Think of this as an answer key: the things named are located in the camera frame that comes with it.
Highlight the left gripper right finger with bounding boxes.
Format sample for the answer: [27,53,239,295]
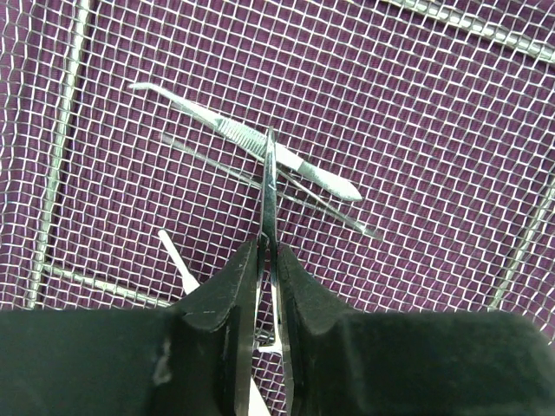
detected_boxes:
[277,247,554,415]

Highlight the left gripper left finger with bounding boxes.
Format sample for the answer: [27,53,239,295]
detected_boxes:
[1,240,258,415]

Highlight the wide metal tweezers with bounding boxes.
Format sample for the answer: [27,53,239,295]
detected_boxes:
[128,82,382,239]

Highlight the purple cloth wrap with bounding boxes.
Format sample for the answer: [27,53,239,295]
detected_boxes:
[1,1,554,343]

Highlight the wire mesh metal tray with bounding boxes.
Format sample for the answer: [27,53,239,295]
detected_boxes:
[0,0,555,416]

